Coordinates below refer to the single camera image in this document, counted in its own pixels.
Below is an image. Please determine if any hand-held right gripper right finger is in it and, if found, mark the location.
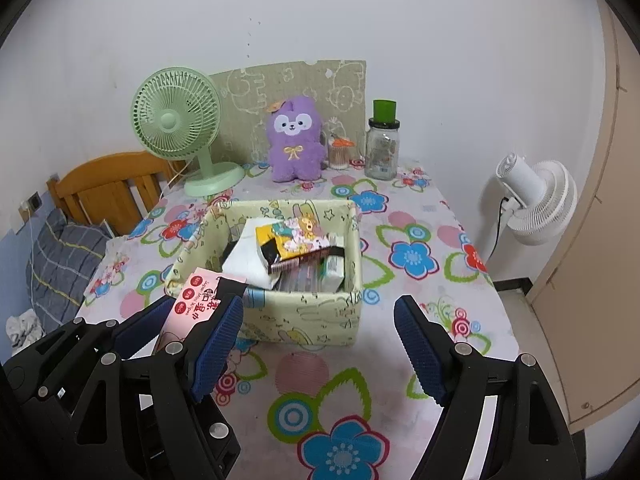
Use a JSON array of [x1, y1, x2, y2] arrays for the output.
[[393, 295, 583, 480]]

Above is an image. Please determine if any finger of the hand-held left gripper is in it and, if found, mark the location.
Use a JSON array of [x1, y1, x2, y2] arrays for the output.
[[30, 296, 174, 392], [213, 277, 250, 306]]

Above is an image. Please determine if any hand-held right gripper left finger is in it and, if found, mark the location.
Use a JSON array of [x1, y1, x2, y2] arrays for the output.
[[75, 295, 246, 480]]

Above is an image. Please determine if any white tissue pack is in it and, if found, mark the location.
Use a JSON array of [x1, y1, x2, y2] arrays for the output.
[[221, 217, 281, 290]]

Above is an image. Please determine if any pink wet wipe packet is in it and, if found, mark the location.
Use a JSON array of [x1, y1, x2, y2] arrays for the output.
[[165, 267, 248, 336]]

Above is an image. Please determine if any yellow printed storage box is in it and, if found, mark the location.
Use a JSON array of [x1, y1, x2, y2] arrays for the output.
[[165, 199, 363, 348]]

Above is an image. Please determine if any cartoon printed tissue pack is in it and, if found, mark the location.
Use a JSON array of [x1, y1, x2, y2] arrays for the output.
[[255, 214, 333, 273]]

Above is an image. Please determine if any green orange carton box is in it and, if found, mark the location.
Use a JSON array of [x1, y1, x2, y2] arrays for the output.
[[320, 255, 347, 292]]

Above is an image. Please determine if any white quilt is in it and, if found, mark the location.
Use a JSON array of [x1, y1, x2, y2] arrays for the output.
[[102, 235, 132, 271]]

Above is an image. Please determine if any white crumpled cloth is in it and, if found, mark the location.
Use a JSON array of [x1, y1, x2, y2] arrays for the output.
[[6, 309, 43, 351]]

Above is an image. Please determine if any grey plaid pillow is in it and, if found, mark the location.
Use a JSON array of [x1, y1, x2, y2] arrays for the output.
[[26, 209, 113, 333]]

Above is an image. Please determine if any wooden chair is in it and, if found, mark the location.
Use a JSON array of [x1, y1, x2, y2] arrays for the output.
[[47, 151, 186, 237]]

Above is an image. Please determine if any purple plush toy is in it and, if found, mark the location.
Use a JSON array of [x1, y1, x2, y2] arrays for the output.
[[266, 96, 326, 183]]

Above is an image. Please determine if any cotton swab container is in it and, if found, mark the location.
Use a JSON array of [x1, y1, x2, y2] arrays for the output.
[[327, 140, 353, 171]]

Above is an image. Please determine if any green desk fan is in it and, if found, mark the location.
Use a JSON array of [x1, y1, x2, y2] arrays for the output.
[[131, 66, 246, 197]]

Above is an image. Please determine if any glass jar with green lid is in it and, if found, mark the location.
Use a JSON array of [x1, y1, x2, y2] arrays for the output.
[[364, 100, 402, 179]]

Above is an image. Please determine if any white floor fan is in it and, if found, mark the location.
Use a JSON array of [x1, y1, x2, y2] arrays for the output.
[[495, 154, 577, 247]]

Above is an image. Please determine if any green printed board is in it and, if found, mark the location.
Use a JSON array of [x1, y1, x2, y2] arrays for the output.
[[207, 60, 367, 166]]

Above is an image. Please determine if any beige door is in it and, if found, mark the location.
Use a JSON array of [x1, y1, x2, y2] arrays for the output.
[[530, 0, 640, 433]]

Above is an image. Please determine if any white desk fan cable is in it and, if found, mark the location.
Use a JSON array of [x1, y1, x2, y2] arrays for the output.
[[161, 157, 194, 195]]

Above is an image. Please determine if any black fan cable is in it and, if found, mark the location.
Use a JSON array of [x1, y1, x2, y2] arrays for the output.
[[485, 197, 511, 261]]

